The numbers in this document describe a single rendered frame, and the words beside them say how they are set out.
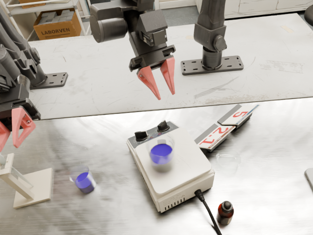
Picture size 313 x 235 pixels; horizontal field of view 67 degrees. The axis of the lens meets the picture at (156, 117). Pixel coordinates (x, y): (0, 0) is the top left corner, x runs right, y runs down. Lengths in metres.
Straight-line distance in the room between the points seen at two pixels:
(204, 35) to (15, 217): 0.65
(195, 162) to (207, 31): 0.39
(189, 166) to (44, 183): 0.35
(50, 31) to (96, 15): 2.23
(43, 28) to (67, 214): 2.32
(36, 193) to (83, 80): 0.41
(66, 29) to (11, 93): 2.09
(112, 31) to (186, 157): 0.30
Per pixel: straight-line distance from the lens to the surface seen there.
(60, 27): 2.68
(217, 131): 0.61
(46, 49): 1.12
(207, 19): 0.71
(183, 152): 0.49
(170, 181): 0.46
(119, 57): 0.93
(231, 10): 3.01
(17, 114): 0.57
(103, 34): 0.52
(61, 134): 0.72
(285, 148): 0.64
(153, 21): 0.47
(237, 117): 0.64
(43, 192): 0.62
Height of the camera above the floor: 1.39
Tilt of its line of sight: 48 degrees down
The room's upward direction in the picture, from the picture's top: 9 degrees counter-clockwise
